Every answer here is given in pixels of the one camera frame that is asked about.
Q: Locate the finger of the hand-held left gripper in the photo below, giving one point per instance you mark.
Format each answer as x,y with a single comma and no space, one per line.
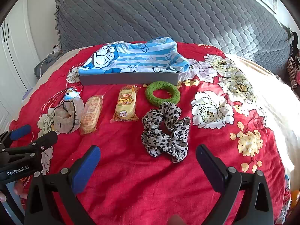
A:
44,140
21,131

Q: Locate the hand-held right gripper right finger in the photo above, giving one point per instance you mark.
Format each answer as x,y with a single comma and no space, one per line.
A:
208,166

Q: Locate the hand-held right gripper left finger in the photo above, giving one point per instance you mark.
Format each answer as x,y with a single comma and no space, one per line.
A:
86,168

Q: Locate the sheer beige scrunchie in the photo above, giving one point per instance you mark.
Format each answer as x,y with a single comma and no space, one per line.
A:
61,117

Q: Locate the rice cracker packet plain print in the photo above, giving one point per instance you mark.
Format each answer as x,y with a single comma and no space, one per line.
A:
91,114

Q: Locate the egg-shaped candy packet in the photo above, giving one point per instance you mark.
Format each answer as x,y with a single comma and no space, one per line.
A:
75,92

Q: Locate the leopard print scrunchie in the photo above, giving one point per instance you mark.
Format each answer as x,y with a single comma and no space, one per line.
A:
154,121

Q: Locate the rice cracker packet orange label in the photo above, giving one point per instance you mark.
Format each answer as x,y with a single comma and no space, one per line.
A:
125,105

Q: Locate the green knitted scrunchie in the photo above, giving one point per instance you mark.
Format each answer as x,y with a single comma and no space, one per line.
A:
152,98

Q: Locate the person's left hand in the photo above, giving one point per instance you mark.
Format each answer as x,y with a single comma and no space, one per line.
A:
18,188

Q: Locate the person's right hand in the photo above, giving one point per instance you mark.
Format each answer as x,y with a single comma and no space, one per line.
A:
176,220

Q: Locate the red floral blanket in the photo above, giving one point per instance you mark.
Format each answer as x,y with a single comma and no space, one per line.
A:
140,192

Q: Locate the grey padded item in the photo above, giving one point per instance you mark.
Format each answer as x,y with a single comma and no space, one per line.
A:
41,71

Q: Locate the white wardrobe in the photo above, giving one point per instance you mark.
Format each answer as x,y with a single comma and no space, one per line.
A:
14,63

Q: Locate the small floral cloth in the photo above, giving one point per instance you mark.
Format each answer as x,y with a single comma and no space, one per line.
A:
54,54

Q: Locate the orange round item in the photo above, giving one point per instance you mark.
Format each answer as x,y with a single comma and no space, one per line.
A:
295,198

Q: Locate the blue striped cartoon cloth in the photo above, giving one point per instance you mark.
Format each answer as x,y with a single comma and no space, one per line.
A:
140,58

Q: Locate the pile of clothes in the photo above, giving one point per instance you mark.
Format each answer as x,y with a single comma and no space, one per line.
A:
293,70

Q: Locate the grey quilted cover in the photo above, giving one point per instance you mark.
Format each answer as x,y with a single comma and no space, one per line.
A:
164,11

